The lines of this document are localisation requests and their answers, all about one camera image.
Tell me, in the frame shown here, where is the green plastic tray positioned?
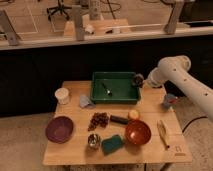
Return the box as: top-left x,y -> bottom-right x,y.
90,72 -> 141,104

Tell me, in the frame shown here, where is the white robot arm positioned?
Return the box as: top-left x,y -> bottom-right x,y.
146,55 -> 213,122

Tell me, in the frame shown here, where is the blue cup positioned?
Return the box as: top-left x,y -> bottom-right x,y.
162,93 -> 178,108

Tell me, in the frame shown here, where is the yellow apple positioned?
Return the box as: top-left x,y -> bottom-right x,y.
128,110 -> 140,120

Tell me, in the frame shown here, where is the metal spoon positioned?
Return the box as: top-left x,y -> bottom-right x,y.
101,83 -> 112,96

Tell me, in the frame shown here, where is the wooden spatula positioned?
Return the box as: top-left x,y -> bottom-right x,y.
157,120 -> 170,149

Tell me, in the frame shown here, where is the orange bowl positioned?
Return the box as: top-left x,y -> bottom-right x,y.
125,120 -> 151,146

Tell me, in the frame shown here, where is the bunch of dark grapes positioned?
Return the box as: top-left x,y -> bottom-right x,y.
88,113 -> 109,131

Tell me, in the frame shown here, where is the grey crumpled cloth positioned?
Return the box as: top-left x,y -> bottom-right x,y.
79,95 -> 95,108

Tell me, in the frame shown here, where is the green sponge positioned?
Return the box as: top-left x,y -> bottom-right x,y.
101,135 -> 124,155

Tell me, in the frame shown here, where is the small metal cup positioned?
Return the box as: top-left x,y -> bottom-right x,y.
88,134 -> 101,149

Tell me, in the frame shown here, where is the wooden table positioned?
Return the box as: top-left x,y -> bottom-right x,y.
43,81 -> 192,165

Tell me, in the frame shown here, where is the white cup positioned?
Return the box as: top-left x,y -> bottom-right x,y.
55,88 -> 70,105

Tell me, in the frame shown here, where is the purple bowl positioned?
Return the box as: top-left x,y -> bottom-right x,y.
45,116 -> 74,144

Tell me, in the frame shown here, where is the office chair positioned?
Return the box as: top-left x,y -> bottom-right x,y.
46,0 -> 71,20

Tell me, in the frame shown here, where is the wooden railing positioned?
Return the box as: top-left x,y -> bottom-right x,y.
0,0 -> 213,49

